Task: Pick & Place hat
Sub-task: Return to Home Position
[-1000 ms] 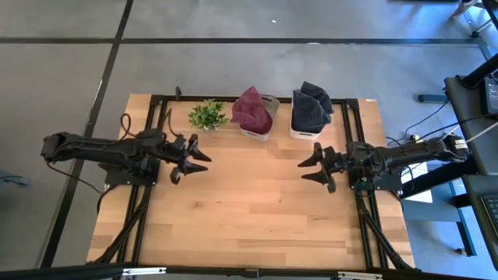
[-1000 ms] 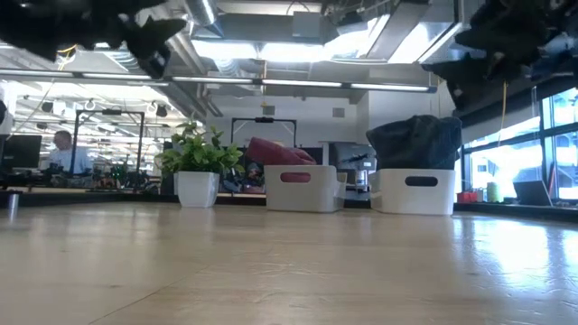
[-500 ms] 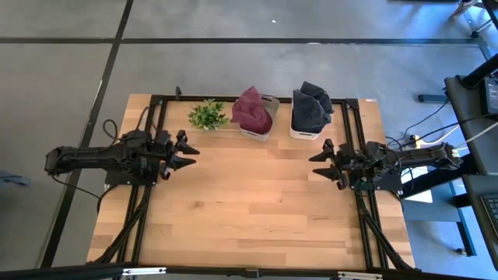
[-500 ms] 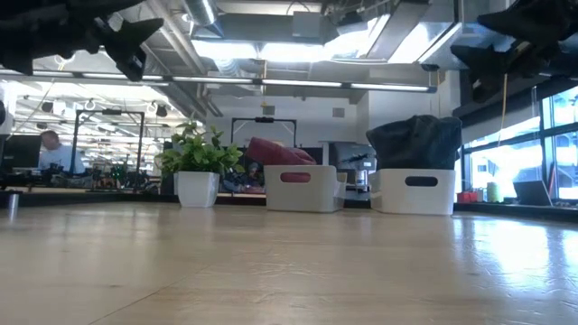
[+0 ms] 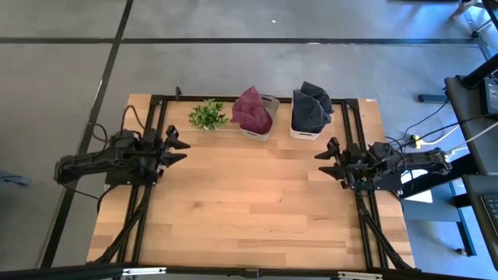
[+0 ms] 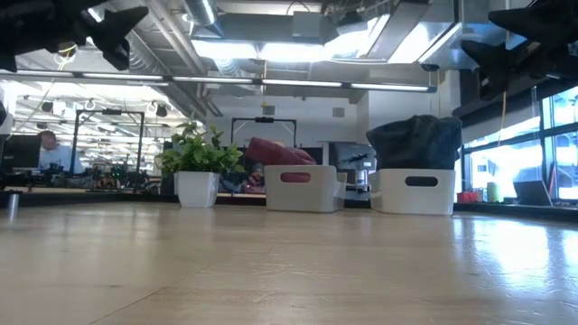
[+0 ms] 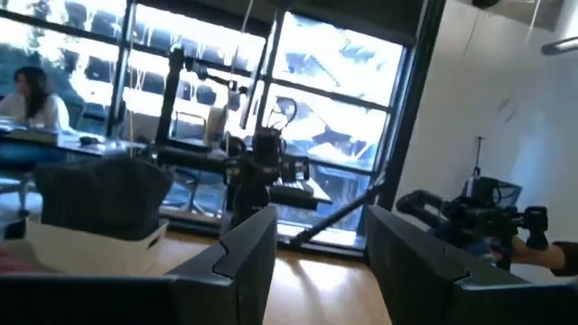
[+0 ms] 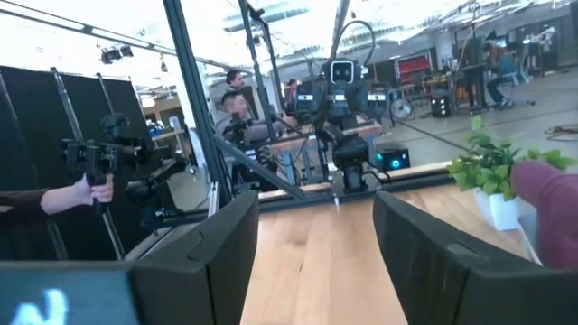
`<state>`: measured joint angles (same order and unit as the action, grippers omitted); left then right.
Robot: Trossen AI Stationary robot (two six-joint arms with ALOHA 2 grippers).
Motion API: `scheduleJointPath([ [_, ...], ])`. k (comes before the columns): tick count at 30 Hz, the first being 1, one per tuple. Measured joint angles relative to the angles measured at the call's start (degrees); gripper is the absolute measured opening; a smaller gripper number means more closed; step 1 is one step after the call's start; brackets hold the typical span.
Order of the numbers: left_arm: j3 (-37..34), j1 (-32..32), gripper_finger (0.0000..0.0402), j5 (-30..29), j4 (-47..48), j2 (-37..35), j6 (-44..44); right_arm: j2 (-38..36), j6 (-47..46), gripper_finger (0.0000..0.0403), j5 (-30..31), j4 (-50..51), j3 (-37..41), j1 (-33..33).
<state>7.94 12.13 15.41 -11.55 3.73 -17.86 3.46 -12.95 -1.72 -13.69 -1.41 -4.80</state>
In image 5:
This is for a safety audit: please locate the black floor cable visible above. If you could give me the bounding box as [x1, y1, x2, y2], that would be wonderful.
[384, 99, 498, 151]

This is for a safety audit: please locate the metal chair base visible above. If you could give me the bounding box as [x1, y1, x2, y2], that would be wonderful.
[451, 0, 498, 59]

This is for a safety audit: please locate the black side desk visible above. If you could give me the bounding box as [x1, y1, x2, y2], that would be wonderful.
[444, 52, 498, 176]

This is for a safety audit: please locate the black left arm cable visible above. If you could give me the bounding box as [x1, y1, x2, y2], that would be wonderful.
[92, 104, 147, 144]

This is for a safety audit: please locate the black camera rig bar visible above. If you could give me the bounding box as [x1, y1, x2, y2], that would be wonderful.
[0, 263, 498, 280]

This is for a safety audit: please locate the dark blue stitched cap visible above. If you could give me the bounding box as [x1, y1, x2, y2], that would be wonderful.
[299, 80, 335, 115]

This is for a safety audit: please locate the maroon cap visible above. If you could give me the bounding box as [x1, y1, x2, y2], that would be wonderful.
[231, 86, 274, 136]

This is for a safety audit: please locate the grey desk base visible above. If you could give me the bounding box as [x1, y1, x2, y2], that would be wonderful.
[402, 180, 478, 257]

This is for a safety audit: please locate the silver metal bracket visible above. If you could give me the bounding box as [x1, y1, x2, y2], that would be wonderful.
[337, 271, 384, 280]
[122, 266, 167, 277]

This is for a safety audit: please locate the grey plastic bin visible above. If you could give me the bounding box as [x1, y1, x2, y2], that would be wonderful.
[237, 94, 281, 143]

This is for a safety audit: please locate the black keyboard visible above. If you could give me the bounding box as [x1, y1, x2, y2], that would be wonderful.
[481, 193, 498, 234]

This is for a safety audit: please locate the white plastic bin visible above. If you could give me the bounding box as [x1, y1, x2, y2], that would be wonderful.
[289, 91, 324, 141]

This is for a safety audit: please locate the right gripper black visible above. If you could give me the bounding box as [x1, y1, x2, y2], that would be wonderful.
[314, 136, 369, 191]

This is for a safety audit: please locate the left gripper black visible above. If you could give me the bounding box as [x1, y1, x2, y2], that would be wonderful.
[142, 124, 191, 178]

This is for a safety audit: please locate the plain dark grey cap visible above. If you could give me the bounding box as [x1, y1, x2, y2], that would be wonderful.
[291, 89, 332, 135]

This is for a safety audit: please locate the dark blurred chair base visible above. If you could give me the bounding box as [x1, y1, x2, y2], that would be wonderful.
[0, 170, 32, 188]

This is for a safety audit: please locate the dark desk with keyboard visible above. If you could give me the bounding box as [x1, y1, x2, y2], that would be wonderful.
[461, 173, 498, 271]

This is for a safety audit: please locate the black desk foot bar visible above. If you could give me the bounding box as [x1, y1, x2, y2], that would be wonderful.
[418, 93, 448, 103]

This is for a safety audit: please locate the white floor cable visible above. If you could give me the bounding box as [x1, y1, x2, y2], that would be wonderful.
[419, 122, 498, 147]

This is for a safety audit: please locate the black device on desk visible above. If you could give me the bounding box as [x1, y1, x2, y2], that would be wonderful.
[484, 76, 498, 116]

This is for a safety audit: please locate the small green artificial plant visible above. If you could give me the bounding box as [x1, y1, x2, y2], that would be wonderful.
[188, 98, 230, 132]

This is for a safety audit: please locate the black aluminium table frame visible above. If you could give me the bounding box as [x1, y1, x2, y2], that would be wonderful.
[87, 86, 417, 273]

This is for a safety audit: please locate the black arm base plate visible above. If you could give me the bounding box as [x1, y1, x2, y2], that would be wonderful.
[352, 174, 404, 192]
[104, 170, 159, 187]

